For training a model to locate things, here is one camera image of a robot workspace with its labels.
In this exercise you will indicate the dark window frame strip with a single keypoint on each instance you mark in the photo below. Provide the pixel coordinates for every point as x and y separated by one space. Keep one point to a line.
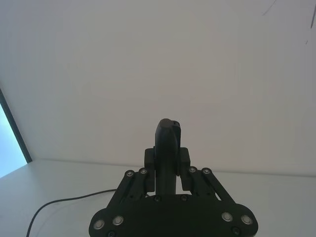
13 126

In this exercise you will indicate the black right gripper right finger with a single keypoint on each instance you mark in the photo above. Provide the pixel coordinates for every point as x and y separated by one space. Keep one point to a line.
197 182

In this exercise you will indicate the pale blue window pane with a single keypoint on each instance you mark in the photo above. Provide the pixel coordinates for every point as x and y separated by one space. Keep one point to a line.
7 148

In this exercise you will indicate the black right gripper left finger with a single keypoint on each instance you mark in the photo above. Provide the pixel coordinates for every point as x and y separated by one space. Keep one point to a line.
164 153

